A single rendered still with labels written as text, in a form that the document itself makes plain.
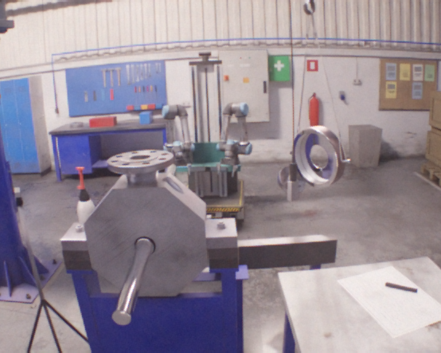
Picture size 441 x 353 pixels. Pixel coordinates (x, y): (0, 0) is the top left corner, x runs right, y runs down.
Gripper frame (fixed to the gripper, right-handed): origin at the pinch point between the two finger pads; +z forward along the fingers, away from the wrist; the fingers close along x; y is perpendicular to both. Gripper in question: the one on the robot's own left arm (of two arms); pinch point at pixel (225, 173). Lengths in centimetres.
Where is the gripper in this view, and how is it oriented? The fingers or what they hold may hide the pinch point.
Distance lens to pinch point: 362.1
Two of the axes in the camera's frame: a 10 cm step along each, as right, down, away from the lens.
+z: -1.6, 9.8, -1.0
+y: -1.7, -1.3, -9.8
